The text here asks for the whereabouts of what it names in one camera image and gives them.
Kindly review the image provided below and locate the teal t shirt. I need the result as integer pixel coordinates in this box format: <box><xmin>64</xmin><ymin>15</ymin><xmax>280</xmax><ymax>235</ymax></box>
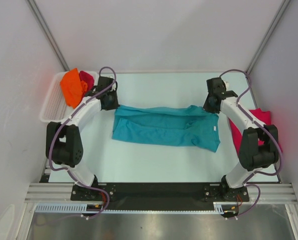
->
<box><xmin>112</xmin><ymin>105</ymin><xmax>221</xmax><ymax>153</ymax></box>

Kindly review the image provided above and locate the white perforated plastic basket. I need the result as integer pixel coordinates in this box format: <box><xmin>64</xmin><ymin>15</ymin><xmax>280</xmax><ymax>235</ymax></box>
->
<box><xmin>39</xmin><ymin>70</ymin><xmax>99</xmax><ymax>124</ymax></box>

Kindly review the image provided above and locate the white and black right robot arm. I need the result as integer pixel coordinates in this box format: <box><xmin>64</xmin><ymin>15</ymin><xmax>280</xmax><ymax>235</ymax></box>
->
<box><xmin>203</xmin><ymin>77</ymin><xmax>282</xmax><ymax>201</ymax></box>

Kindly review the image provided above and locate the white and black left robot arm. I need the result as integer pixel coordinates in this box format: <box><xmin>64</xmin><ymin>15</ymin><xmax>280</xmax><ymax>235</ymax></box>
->
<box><xmin>45</xmin><ymin>76</ymin><xmax>119</xmax><ymax>200</ymax></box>

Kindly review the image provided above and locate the crimson t shirt in basket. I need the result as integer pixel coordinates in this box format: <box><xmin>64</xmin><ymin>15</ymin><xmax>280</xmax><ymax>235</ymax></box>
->
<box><xmin>79</xmin><ymin>70</ymin><xmax>95</xmax><ymax>92</ymax></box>

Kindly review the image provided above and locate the orange t shirt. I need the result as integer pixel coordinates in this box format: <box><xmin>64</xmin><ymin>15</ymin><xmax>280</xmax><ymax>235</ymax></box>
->
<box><xmin>59</xmin><ymin>68</ymin><xmax>88</xmax><ymax>109</ymax></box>

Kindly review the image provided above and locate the folded crimson t shirt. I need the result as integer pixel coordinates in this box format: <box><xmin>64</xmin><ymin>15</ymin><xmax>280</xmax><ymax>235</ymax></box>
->
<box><xmin>228</xmin><ymin>108</ymin><xmax>272</xmax><ymax>155</ymax></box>

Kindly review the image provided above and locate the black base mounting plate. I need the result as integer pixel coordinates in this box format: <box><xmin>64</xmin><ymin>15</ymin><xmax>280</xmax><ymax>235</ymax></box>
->
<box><xmin>70</xmin><ymin>181</ymin><xmax>250</xmax><ymax>211</ymax></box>

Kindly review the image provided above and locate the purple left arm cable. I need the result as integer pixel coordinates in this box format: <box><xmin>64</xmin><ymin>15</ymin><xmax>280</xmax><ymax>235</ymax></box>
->
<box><xmin>35</xmin><ymin>66</ymin><xmax>118</xmax><ymax>222</ymax></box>

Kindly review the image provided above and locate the white slotted cable duct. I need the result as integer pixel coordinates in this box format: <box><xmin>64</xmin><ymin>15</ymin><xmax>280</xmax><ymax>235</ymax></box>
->
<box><xmin>35</xmin><ymin>202</ymin><xmax>238</xmax><ymax>216</ymax></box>

